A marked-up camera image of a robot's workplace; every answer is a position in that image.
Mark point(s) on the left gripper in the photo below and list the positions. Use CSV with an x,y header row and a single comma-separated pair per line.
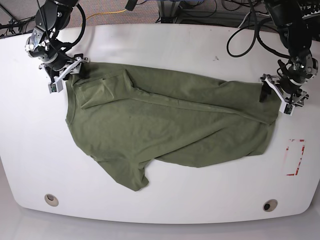
x,y
290,90

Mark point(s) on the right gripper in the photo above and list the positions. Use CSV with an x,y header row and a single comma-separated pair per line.
x,y
52,63

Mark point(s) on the olive green T-shirt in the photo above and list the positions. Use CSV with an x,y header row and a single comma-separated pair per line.
x,y
124,116

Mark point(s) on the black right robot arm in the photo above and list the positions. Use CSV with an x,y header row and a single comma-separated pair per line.
x,y
52,17

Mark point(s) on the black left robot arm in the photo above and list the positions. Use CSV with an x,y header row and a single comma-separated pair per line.
x,y
296,37

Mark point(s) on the red tape rectangle marking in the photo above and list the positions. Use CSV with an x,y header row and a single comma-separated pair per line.
x,y
293,156

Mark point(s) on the black tripod stand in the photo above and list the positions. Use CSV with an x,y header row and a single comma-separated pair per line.
x,y
15,27

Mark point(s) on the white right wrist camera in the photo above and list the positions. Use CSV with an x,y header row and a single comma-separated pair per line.
x,y
69,69

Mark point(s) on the aluminium frame base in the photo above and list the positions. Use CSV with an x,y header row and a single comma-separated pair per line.
x,y
171,11

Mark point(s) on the right table cable grommet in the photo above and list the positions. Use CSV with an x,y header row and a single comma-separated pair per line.
x,y
270,205

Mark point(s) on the table cable grommet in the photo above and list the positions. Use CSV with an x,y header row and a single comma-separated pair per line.
x,y
51,200
270,205

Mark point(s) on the left table cable grommet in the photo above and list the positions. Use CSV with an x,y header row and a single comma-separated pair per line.
x,y
51,200

